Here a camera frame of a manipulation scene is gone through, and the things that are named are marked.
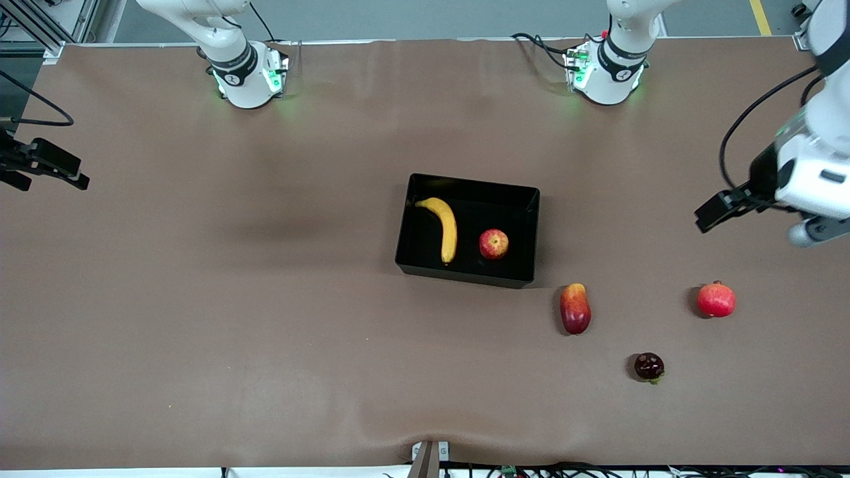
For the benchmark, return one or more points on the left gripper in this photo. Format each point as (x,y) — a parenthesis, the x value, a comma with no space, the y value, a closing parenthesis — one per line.
(764,174)

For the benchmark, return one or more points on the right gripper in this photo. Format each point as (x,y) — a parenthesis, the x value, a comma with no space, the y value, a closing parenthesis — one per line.
(14,159)

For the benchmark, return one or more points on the red yellow apple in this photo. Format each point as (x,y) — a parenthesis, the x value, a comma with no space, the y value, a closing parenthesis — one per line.
(494,244)

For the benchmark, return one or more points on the black plastic box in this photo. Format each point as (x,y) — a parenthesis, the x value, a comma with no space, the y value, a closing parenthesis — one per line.
(495,265)

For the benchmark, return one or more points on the yellow banana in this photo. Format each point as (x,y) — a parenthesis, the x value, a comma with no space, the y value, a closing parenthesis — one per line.
(448,229)

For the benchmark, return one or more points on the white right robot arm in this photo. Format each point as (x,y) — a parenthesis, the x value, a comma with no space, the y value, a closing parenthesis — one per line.
(246,83)

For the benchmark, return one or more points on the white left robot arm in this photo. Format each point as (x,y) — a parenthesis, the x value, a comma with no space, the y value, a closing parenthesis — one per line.
(607,79)

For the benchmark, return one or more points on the red pomegranate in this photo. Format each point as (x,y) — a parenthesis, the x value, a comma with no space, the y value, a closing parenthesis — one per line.
(716,300)

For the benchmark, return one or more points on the dark purple mangosteen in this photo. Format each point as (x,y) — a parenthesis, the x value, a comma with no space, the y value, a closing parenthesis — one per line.
(649,366)

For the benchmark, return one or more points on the red yellow mango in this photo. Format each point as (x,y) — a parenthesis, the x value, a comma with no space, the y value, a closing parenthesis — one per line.
(575,309)

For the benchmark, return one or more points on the metal table clamp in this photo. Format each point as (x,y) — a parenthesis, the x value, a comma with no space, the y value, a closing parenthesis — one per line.
(428,458)

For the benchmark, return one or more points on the aluminium frame with struts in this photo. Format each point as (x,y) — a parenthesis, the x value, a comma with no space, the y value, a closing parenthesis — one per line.
(40,30)

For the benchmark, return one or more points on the aluminium frame with caster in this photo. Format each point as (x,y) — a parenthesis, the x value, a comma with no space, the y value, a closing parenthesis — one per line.
(802,40)

